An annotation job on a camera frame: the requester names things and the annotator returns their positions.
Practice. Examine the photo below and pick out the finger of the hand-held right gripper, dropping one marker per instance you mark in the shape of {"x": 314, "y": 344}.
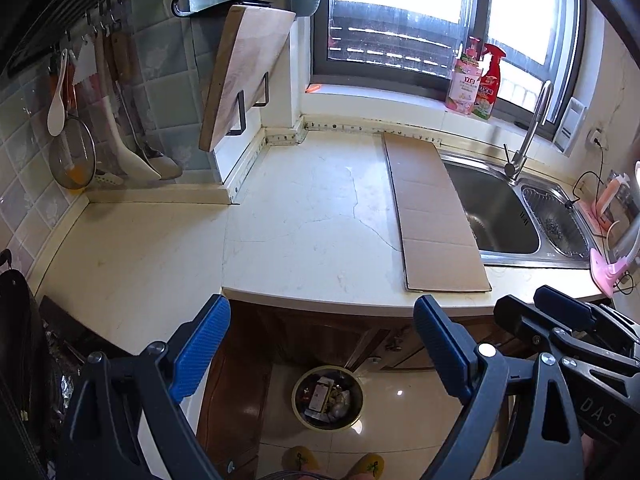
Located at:
{"x": 525, "y": 320}
{"x": 565, "y": 305}

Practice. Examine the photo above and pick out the black metal board bracket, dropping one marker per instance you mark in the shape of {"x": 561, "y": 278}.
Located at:
{"x": 240, "y": 120}

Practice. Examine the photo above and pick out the pink dish soap bottle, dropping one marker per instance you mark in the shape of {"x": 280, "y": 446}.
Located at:
{"x": 462, "y": 90}

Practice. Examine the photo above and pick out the yellow slipper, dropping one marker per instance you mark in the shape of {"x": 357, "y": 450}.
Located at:
{"x": 300, "y": 460}
{"x": 372, "y": 465}

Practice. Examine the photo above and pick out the white appliance with pink base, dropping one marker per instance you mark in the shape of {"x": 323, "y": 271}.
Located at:
{"x": 607, "y": 270}

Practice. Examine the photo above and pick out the pink tabletop stand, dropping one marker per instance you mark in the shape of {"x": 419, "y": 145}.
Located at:
{"x": 602, "y": 205}

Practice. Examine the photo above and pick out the black wok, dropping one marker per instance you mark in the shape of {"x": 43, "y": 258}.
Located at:
{"x": 20, "y": 360}

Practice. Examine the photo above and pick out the wooden cutting board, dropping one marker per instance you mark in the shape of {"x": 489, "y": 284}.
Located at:
{"x": 245, "y": 75}

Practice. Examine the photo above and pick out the crumpled aluminium foil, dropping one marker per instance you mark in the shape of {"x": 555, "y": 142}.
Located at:
{"x": 65, "y": 375}

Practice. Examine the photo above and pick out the dark framed window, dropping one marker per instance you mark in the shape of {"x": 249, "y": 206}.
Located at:
{"x": 400, "y": 25}

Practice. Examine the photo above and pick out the white wall outlet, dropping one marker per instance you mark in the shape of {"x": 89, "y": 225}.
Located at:
{"x": 594, "y": 138}

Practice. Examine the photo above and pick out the red spray bottle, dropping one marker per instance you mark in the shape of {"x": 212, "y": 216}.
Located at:
{"x": 487, "y": 95}

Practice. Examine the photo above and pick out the round mesh strainer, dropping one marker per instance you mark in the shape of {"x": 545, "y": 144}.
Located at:
{"x": 72, "y": 155}

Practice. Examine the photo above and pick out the wall hook rail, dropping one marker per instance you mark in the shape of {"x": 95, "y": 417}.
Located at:
{"x": 75, "y": 25}

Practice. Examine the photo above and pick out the stainless steel sink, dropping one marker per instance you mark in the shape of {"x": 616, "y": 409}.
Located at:
{"x": 495, "y": 210}

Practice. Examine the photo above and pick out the flat cardboard sheet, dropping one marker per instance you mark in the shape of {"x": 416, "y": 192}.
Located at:
{"x": 435, "y": 210}

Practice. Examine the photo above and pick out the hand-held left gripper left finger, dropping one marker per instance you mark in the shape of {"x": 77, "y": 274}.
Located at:
{"x": 200, "y": 347}

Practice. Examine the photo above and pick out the round yellow-rimmed bin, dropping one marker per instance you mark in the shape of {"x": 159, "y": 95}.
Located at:
{"x": 295, "y": 400}

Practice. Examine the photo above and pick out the white slotted utensil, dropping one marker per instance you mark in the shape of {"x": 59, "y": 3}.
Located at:
{"x": 107, "y": 178}

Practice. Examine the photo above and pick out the white rice spoon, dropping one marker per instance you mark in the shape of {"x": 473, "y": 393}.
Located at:
{"x": 56, "y": 115}

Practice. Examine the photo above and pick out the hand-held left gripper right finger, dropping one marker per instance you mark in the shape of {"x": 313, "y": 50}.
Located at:
{"x": 442, "y": 347}

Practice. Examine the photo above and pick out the steel kitchen faucet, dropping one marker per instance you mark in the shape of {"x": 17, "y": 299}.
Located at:
{"x": 532, "y": 125}

